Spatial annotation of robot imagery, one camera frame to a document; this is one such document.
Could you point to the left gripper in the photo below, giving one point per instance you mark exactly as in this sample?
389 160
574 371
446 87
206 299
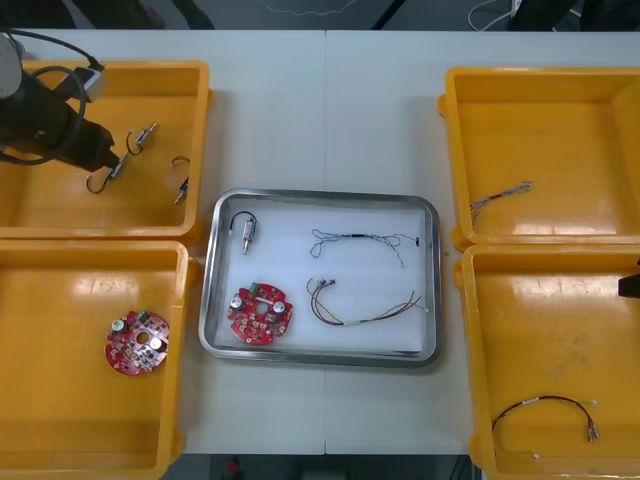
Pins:
85 137

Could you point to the metal solenoid with white label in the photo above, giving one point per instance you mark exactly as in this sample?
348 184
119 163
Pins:
248 231

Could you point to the round red circuit board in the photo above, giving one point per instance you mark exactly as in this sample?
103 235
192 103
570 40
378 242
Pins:
255 325
132 350

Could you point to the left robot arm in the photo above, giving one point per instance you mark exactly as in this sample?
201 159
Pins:
15 100

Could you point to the yellow-orange plastic bin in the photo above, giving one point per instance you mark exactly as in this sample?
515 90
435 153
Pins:
50 325
150 210
565 150
525 350

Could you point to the metal solenoid with blue label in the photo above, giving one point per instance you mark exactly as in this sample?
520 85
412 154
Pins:
184 187

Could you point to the white sheet liner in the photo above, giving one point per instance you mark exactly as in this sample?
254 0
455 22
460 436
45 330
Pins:
350 270

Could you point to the steel tray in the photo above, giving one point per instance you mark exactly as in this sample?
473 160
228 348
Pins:
320 359

